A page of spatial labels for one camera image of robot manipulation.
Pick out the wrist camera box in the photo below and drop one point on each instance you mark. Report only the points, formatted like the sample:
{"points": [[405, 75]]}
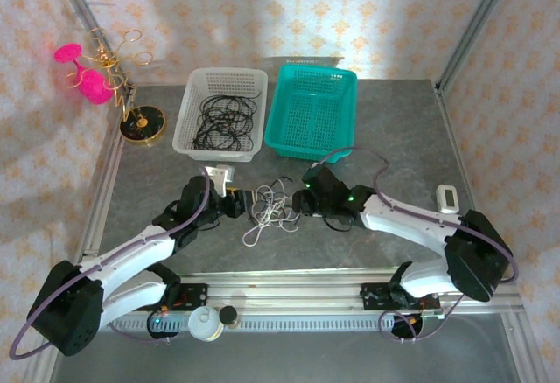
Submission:
{"points": [[315, 165], [220, 174]]}

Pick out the white digital timer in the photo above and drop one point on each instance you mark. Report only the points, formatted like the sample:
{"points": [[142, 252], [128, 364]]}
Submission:
{"points": [[447, 199]]}

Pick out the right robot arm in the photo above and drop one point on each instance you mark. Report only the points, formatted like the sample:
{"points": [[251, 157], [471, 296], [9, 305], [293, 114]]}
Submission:
{"points": [[407, 221]]}

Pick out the white bottle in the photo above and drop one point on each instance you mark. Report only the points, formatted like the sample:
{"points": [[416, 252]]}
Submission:
{"points": [[203, 324]]}

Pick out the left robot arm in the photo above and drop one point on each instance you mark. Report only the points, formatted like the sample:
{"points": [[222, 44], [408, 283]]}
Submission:
{"points": [[131, 252]]}

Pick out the pink flocked goblet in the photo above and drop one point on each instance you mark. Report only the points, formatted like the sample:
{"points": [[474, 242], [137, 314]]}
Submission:
{"points": [[94, 88]]}

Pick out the white plastic basket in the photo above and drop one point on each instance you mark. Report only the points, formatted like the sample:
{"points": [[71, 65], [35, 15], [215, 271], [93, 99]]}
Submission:
{"points": [[221, 77]]}

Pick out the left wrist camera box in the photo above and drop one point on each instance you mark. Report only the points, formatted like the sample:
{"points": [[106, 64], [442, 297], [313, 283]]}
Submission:
{"points": [[220, 174]]}

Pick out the aluminium mounting rail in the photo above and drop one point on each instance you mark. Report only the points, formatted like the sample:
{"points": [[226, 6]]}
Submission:
{"points": [[284, 291]]}

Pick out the teal plastic basket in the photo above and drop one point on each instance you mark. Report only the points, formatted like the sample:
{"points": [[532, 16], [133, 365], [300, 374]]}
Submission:
{"points": [[310, 112]]}

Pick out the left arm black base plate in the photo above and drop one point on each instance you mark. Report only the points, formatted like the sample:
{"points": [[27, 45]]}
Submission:
{"points": [[197, 295]]}

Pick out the small black cap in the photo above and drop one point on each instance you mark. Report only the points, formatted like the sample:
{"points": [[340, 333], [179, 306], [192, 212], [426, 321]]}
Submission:
{"points": [[228, 315]]}

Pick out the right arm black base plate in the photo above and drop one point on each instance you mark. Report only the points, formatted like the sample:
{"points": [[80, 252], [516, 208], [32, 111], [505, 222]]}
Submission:
{"points": [[372, 297]]}

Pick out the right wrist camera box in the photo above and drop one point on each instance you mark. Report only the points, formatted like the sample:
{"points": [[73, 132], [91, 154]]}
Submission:
{"points": [[315, 165]]}

